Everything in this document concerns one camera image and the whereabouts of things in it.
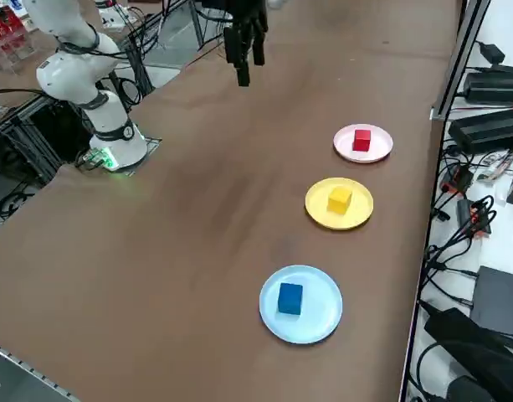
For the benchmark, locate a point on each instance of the yellow cube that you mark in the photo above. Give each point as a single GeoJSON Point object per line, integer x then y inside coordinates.
{"type": "Point", "coordinates": [339, 201]}

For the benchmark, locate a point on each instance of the silver table edge rail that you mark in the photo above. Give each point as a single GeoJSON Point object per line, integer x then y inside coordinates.
{"type": "Point", "coordinates": [30, 372]}

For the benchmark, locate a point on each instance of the white plate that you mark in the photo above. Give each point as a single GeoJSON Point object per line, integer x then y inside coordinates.
{"type": "Point", "coordinates": [343, 144]}

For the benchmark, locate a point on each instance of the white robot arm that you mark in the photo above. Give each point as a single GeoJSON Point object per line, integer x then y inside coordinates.
{"type": "Point", "coordinates": [68, 77]}

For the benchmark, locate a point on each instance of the black power brick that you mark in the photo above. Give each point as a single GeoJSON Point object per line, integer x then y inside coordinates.
{"type": "Point", "coordinates": [486, 130]}
{"type": "Point", "coordinates": [494, 86]}

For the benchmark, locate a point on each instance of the black support frame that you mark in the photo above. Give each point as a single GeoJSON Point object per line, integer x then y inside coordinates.
{"type": "Point", "coordinates": [38, 138]}

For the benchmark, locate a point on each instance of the dark grey flat box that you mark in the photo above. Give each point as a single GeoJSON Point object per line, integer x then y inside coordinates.
{"type": "Point", "coordinates": [501, 297]}

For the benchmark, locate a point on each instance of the small black power adapter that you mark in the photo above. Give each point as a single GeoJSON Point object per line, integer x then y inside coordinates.
{"type": "Point", "coordinates": [492, 52]}

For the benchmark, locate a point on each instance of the black and orange device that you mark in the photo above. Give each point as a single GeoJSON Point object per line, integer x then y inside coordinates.
{"type": "Point", "coordinates": [475, 220]}

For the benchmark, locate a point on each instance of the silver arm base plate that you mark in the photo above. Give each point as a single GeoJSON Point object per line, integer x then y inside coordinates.
{"type": "Point", "coordinates": [153, 144]}

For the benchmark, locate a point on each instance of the aluminium camera post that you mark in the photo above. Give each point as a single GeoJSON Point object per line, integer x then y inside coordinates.
{"type": "Point", "coordinates": [460, 54]}

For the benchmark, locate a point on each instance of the clear rack with red items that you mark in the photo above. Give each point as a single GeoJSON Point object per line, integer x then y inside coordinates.
{"type": "Point", "coordinates": [9, 33]}

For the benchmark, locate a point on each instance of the light blue plate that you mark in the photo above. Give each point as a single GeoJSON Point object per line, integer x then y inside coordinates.
{"type": "Point", "coordinates": [323, 305]}

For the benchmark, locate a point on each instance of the red and black device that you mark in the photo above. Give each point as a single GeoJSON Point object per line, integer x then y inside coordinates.
{"type": "Point", "coordinates": [459, 178]}

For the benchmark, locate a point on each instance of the white post bracket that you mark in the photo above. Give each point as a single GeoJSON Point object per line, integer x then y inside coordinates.
{"type": "Point", "coordinates": [438, 115]}

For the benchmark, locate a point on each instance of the red cube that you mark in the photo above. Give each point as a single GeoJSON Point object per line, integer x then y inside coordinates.
{"type": "Point", "coordinates": [362, 141]}

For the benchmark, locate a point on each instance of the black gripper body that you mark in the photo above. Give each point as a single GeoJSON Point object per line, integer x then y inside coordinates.
{"type": "Point", "coordinates": [243, 10]}

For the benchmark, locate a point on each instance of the yellow plate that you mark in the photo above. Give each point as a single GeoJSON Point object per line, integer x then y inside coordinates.
{"type": "Point", "coordinates": [316, 205]}

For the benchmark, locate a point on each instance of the blue cube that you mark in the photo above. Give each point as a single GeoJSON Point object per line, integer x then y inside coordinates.
{"type": "Point", "coordinates": [289, 299]}

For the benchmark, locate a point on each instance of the black tripod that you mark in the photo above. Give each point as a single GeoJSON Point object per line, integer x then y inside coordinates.
{"type": "Point", "coordinates": [469, 343]}

